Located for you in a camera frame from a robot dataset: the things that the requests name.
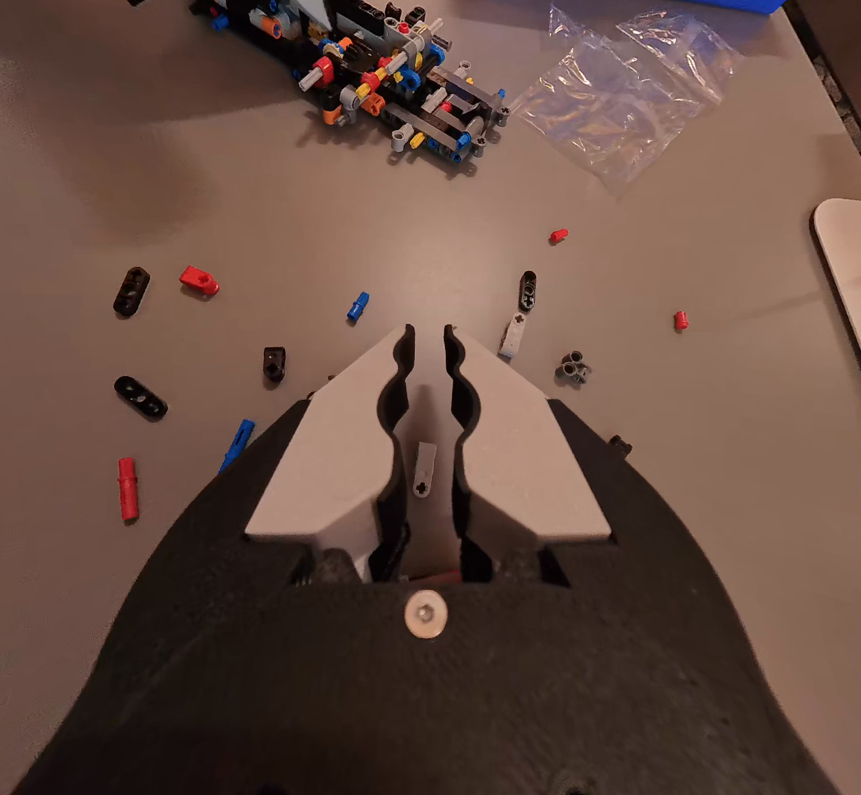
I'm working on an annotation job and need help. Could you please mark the large clear plastic bag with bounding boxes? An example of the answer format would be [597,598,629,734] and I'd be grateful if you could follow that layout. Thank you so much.
[508,1,694,196]

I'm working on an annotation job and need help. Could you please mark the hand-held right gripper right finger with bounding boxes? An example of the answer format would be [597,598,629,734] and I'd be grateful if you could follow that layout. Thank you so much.
[443,324,613,584]

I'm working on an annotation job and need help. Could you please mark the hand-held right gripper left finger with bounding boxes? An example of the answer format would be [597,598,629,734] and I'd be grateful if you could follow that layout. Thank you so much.
[244,324,416,584]

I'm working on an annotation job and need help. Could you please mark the light grey lego beam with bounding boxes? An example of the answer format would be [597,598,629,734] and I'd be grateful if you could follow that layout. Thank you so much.
[498,312,527,360]
[412,441,438,498]

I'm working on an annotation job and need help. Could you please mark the white rounded object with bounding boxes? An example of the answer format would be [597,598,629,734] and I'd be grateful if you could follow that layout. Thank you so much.
[809,198,861,368]

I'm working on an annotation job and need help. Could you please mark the multicoloured lego vehicle model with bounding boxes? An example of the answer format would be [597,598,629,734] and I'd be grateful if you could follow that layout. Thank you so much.
[126,0,510,166]

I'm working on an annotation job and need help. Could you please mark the blue long lego pin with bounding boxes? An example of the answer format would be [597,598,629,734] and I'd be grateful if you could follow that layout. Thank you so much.
[218,419,257,474]

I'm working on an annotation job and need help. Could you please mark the red long lego pin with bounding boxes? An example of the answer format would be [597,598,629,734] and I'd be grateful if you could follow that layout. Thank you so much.
[117,457,140,522]

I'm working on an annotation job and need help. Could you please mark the red lego connector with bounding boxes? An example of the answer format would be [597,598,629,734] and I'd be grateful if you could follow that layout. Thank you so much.
[178,265,221,298]

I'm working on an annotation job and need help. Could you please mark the small clear plastic bag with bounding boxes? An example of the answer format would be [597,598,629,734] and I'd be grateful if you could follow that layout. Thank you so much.
[615,6,745,106]

